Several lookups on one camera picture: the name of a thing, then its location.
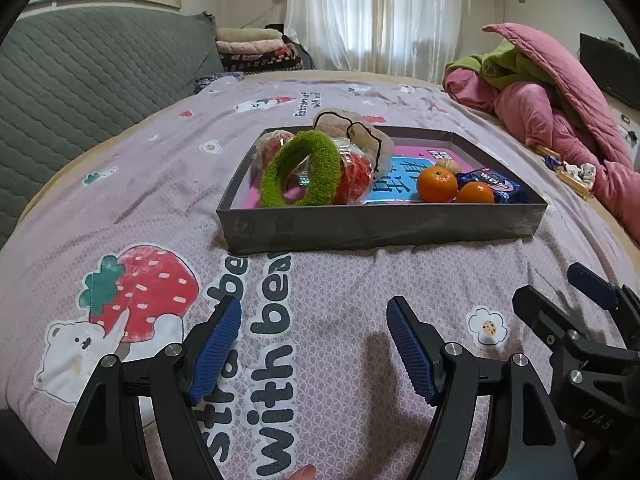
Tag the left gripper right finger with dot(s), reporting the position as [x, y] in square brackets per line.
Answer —
[524, 438]

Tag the floral white scrunchie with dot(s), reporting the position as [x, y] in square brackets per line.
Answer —
[585, 173]

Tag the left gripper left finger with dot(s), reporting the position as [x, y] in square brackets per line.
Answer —
[105, 440]

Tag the pink quilt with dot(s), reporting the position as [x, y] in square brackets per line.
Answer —
[570, 117]

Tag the grey shallow cardboard box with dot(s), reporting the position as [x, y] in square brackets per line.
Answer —
[364, 226]

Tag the yellow wafer snack packet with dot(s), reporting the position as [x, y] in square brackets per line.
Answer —
[576, 185]

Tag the green blanket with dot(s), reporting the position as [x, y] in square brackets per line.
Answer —
[505, 65]

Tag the strawberry print purple bedsheet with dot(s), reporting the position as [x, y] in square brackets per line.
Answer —
[123, 252]

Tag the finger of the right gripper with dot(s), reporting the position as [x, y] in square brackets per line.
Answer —
[547, 322]
[595, 282]

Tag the walnut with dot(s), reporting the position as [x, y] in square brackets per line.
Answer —
[450, 165]

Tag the grey quilted headboard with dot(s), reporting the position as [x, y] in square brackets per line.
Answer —
[74, 78]

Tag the small blue candy wrapper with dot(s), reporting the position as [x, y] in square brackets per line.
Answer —
[552, 163]

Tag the stack of folded blankets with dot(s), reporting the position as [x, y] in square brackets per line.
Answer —
[257, 50]

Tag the pink and blue book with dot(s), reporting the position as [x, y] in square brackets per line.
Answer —
[398, 185]

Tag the white sheer curtain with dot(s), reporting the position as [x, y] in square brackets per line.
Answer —
[407, 38]

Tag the black wall television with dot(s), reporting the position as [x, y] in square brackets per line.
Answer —
[612, 68]

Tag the person's hand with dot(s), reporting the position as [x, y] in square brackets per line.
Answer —
[307, 472]

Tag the red white snack bag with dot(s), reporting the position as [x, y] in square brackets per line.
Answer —
[338, 173]
[269, 145]

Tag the orange tangerine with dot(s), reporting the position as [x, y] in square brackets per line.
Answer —
[436, 185]
[475, 192]

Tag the blue oreo cookie packet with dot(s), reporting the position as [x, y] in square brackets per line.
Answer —
[506, 190]

